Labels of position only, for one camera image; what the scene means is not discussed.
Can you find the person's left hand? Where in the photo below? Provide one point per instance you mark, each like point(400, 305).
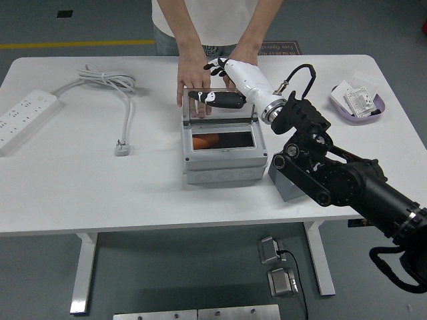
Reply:
point(245, 56)

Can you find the person's right hand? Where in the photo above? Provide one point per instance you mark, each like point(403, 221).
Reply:
point(193, 75)

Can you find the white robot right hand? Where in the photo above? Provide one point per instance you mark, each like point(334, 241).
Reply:
point(250, 80)

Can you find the transparent hinged box lid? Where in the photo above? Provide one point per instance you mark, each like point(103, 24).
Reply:
point(227, 115)

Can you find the orange cylindrical battery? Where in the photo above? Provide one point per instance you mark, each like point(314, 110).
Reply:
point(203, 142)

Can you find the person's left forearm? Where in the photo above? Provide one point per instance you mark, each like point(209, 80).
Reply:
point(258, 26)

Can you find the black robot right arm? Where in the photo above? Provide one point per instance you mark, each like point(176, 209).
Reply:
point(367, 190)

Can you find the person's right forearm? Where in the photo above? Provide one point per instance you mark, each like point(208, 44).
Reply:
point(183, 26)

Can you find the grey block battery holder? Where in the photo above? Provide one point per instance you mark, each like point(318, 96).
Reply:
point(283, 190)

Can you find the dark floor sign sticker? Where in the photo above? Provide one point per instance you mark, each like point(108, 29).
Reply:
point(287, 48)

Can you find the person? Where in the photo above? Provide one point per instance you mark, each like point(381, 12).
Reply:
point(213, 20)

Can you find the white socket module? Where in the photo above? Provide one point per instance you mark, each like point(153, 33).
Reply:
point(358, 101)

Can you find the purple shallow tray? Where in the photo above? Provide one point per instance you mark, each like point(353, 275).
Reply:
point(360, 120)

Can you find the small black part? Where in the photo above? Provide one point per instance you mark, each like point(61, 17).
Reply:
point(376, 112)

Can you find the metal foot pedal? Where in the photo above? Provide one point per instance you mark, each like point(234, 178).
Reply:
point(268, 250)
point(282, 283)

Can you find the white power strip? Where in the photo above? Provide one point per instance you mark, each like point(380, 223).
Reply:
point(23, 116)

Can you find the white table leg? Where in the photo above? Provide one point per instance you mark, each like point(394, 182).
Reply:
point(83, 273)
point(320, 260)

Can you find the grey plastic enclosure box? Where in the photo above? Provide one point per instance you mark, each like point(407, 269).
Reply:
point(220, 165)

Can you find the metal base plate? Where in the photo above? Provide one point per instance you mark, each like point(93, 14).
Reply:
point(153, 315)
point(238, 313)

